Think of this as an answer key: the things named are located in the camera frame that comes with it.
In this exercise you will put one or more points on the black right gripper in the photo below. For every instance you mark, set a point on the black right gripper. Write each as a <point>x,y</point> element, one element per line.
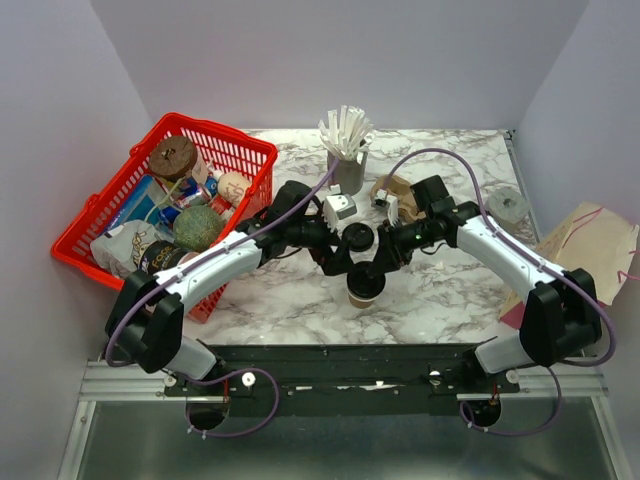
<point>390,251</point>

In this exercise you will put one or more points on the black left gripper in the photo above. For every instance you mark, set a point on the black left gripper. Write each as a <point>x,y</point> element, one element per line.
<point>337,263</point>

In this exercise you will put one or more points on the black plastic cup lid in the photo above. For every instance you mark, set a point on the black plastic cup lid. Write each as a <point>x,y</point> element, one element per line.
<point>362,281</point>

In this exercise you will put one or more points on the brown paper coffee cup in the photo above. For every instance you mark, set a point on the brown paper coffee cup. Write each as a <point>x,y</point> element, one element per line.
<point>363,298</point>

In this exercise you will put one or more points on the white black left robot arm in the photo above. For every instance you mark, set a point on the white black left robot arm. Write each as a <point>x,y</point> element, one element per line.
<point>146,322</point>

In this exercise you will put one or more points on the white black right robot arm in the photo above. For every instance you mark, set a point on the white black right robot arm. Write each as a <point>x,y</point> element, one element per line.
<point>560,316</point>

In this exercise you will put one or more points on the brown cardboard cup carrier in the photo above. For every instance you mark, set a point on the brown cardboard cup carrier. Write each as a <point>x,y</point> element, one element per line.
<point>401,188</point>

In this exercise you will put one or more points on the grey straw holder can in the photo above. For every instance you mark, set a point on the grey straw holder can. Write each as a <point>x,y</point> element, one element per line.
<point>349,174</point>

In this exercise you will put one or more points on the white wrapped straws bunch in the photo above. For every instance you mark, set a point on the white wrapped straws bunch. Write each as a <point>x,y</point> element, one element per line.
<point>346,133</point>

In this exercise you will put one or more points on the cream bottle with pink print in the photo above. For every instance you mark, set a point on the cream bottle with pink print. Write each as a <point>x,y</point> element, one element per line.
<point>231,186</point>

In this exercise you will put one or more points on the red and white can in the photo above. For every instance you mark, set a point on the red and white can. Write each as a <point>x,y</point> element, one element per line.
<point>222,207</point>

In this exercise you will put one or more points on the green round melon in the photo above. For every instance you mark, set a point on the green round melon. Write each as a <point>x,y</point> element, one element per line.
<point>197,227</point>

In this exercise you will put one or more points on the blue drink can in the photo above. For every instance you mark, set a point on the blue drink can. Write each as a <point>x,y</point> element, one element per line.
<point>167,214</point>

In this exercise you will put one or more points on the black Force tub pink lid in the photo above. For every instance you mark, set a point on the black Force tub pink lid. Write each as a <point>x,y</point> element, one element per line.
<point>163,255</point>

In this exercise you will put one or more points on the brown lidded round jar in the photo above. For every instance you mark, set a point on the brown lidded round jar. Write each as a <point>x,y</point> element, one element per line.
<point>173,158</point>

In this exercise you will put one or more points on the blue flat box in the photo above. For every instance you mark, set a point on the blue flat box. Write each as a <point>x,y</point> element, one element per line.
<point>146,194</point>

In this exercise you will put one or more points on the pink beige paper bag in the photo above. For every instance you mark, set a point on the pink beige paper bag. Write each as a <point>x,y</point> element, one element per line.
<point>598,240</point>

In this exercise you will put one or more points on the white grey snack bag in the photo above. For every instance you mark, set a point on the white grey snack bag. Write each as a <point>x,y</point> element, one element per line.
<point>120,249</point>

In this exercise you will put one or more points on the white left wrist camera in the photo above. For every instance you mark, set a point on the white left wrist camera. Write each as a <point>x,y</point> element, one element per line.
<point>337,206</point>

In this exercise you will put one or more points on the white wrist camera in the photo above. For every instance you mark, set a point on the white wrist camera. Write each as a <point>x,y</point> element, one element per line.
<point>386,202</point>
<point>337,206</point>

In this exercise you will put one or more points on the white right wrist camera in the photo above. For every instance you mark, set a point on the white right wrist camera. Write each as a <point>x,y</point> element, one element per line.
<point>386,202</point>

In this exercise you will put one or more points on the black table front rail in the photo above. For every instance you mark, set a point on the black table front rail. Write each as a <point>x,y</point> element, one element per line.
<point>265,381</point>

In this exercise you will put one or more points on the aluminium extrusion rail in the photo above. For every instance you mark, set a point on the aluminium extrusion rail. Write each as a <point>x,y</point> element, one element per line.
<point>101,383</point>

